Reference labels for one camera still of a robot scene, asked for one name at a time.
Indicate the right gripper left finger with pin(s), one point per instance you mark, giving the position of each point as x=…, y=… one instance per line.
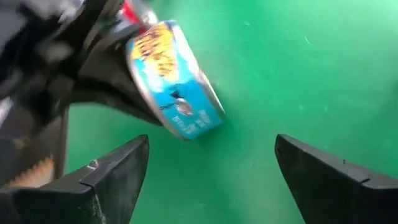
x=77, y=199

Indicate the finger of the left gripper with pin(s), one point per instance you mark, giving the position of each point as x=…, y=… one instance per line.
x=105, y=81
x=115, y=37

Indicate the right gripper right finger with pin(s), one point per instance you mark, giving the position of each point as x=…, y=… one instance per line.
x=335, y=193

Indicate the teal can silver lid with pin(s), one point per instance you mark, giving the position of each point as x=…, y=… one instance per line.
x=174, y=81

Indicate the green table mat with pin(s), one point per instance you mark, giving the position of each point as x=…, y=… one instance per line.
x=280, y=77

